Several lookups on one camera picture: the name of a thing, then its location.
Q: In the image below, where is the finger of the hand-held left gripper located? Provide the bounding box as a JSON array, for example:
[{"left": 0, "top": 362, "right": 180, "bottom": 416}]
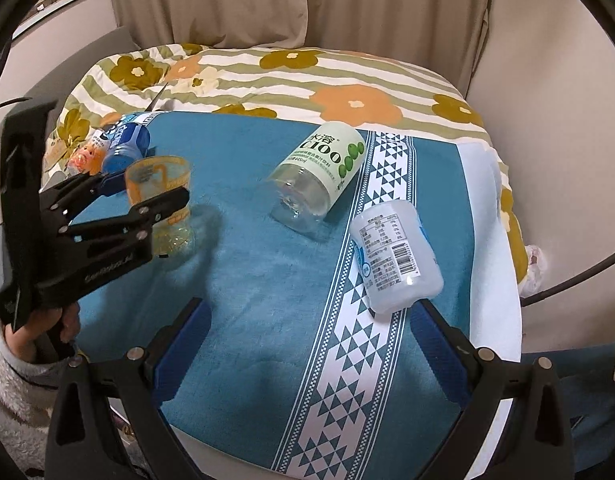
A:
[
  {"left": 40, "top": 171, "right": 134, "bottom": 222},
  {"left": 62, "top": 187, "right": 191, "bottom": 242}
]

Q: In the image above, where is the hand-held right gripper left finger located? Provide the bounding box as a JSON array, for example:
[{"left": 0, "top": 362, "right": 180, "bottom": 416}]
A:
[{"left": 45, "top": 298, "right": 211, "bottom": 480}]

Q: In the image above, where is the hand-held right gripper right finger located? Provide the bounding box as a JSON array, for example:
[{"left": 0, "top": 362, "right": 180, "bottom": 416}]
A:
[{"left": 411, "top": 299, "right": 574, "bottom": 480}]

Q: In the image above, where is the orange transparent plastic cup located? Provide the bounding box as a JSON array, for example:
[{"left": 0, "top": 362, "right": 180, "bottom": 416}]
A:
[{"left": 124, "top": 155, "right": 197, "bottom": 262}]

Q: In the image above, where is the person's left forearm white sleeve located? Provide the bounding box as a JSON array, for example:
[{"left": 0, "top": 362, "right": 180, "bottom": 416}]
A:
[{"left": 0, "top": 309, "right": 72, "bottom": 480}]

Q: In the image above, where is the person's left hand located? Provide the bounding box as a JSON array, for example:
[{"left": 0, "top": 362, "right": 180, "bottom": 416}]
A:
[{"left": 4, "top": 304, "right": 83, "bottom": 362}]

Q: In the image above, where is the small bottle orange pink label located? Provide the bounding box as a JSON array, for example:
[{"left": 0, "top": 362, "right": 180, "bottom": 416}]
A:
[{"left": 67, "top": 129, "right": 112, "bottom": 177}]

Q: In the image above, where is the blue label plastic bottle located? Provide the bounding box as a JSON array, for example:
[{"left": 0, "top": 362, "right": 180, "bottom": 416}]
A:
[{"left": 102, "top": 121, "right": 152, "bottom": 171}]

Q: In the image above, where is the translucent white bottle barcode label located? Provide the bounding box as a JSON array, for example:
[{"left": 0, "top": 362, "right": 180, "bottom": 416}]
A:
[{"left": 349, "top": 199, "right": 445, "bottom": 314}]

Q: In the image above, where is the blue patterned towel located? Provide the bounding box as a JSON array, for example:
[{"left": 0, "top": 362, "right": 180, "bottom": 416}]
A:
[{"left": 72, "top": 110, "right": 521, "bottom": 479}]

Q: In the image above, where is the white plastic bag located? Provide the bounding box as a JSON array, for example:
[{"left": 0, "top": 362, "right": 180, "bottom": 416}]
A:
[{"left": 519, "top": 244, "right": 554, "bottom": 297}]

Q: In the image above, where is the blue cloth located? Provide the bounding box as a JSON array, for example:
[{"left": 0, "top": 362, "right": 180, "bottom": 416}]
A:
[{"left": 521, "top": 339, "right": 615, "bottom": 477}]

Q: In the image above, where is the clear bottle white green label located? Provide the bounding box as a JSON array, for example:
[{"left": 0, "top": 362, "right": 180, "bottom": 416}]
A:
[{"left": 267, "top": 122, "right": 367, "bottom": 234}]

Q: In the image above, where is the beige curtain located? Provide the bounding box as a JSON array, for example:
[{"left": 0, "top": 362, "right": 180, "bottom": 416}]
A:
[{"left": 104, "top": 0, "right": 499, "bottom": 54}]

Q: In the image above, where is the floral striped blanket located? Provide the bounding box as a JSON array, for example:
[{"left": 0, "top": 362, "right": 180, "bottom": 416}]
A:
[{"left": 42, "top": 43, "right": 531, "bottom": 282}]

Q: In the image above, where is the black cable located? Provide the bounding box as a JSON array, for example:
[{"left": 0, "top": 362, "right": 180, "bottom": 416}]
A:
[{"left": 519, "top": 244, "right": 615, "bottom": 309}]

